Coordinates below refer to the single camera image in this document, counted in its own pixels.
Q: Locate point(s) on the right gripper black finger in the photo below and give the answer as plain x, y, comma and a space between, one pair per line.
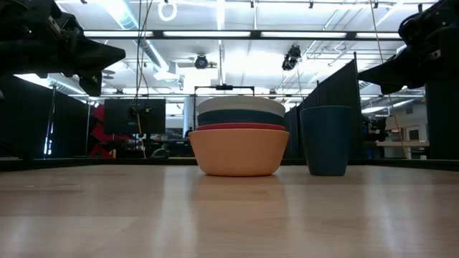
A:
394, 73

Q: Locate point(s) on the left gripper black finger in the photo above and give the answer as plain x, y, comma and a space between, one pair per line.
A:
100, 55

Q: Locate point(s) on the dark blue cup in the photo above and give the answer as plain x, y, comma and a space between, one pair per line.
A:
326, 143

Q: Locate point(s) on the white bowl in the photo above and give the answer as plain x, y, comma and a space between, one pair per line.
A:
240, 104

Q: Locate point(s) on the dark blue bowl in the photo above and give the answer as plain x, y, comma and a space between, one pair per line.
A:
240, 117

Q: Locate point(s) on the red bowl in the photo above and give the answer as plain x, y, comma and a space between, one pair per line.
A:
240, 127

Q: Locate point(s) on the orange bowl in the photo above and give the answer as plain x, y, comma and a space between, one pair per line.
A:
238, 154

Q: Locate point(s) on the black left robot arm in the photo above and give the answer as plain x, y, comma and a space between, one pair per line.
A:
14, 36

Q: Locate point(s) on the distant black equipment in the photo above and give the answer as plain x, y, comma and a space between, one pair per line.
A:
373, 127

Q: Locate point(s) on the black room divider panel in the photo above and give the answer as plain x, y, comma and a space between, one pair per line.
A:
337, 89

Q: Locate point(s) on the black monitor screen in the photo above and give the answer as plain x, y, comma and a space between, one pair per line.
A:
118, 116

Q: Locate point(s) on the distant wooden desk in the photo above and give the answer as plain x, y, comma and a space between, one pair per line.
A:
401, 143

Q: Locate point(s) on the black curtain partition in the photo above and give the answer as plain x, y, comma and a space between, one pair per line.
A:
443, 125

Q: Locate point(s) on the red rolling stand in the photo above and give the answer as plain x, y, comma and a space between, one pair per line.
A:
97, 132

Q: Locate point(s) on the black ceiling spotlight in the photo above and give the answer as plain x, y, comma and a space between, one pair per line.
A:
291, 57
201, 61

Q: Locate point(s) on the person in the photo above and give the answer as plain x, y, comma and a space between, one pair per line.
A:
189, 132

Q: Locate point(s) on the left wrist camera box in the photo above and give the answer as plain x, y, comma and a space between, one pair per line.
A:
91, 84

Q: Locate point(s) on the silver ceiling air duct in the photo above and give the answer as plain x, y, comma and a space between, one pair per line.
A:
123, 18

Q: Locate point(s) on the black curtain wall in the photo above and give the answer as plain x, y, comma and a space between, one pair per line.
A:
25, 122

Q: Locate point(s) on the black metal table frame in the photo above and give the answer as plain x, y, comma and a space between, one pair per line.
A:
71, 163

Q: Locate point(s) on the distant black gantry frame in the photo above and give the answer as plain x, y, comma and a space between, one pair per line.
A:
224, 87

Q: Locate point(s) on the black overhead frame beam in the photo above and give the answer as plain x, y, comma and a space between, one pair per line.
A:
255, 34

